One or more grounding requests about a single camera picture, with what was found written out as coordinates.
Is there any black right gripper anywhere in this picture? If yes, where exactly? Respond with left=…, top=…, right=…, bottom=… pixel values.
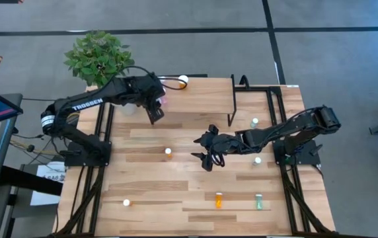
left=191, top=124, right=243, bottom=172

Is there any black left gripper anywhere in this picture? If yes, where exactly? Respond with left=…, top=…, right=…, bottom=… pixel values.
left=132, top=75, right=167, bottom=126

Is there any wide orange medicine bottle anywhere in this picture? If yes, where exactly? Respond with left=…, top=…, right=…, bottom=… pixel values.
left=177, top=74, right=190, bottom=90

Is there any white plant pot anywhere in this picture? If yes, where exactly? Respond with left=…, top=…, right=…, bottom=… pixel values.
left=118, top=102, right=137, bottom=116

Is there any green leafy plant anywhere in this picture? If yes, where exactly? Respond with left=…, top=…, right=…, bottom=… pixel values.
left=63, top=30, right=135, bottom=87

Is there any white paper sheet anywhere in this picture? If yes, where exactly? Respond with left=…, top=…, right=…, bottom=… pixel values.
left=29, top=161, right=67, bottom=206

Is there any wooden shelf with black frame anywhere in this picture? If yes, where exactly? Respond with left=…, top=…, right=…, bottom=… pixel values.
left=146, top=73, right=238, bottom=128

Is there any black aluminium table frame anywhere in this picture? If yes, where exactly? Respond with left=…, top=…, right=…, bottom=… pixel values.
left=48, top=84, right=337, bottom=238

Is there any black cable bundle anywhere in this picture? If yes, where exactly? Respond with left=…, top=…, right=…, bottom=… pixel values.
left=9, top=132, right=67, bottom=159

